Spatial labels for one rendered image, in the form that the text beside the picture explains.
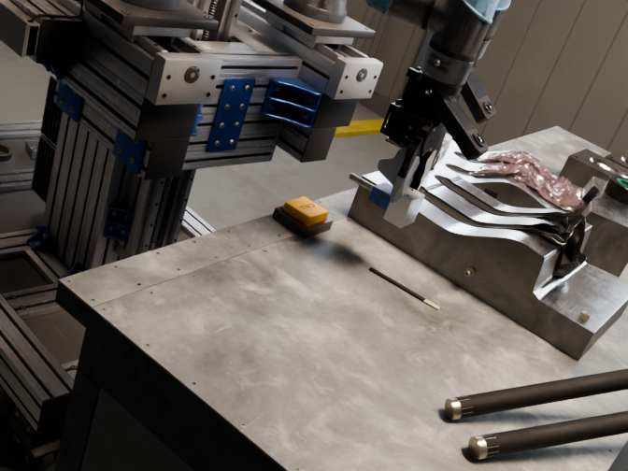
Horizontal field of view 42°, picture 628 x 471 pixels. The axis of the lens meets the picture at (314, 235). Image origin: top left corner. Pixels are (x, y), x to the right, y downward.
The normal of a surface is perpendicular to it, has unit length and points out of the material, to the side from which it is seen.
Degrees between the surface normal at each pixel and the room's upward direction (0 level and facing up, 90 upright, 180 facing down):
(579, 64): 90
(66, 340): 0
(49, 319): 0
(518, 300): 90
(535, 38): 90
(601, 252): 90
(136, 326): 0
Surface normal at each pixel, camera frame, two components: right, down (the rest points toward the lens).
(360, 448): 0.30, -0.84
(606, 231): -0.33, 0.35
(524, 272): -0.58, 0.21
